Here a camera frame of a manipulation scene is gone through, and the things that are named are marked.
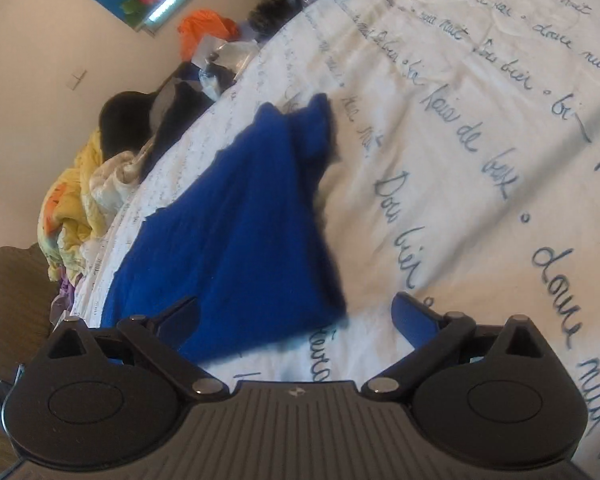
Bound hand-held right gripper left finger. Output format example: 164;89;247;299
44;296;227;402

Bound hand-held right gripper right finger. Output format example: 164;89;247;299
361;292;552;402

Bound blue beaded knit sweater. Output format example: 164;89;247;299
102;92;349;367

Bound dark grey clothes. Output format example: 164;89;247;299
139;62;217;181

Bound yellow patterned quilt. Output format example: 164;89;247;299
37;129;112;282

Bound cream quilted blanket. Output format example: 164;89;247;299
89;149;147;197

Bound white script-printed bedsheet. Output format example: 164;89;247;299
55;0;600;480

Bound black cloth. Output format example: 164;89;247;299
97;90;154;159

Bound white plastic bag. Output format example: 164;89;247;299
194;35;262;97

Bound orange plastic bag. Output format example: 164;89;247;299
177;8;239;62

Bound black furry earmuffs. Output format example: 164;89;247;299
249;0;304;37

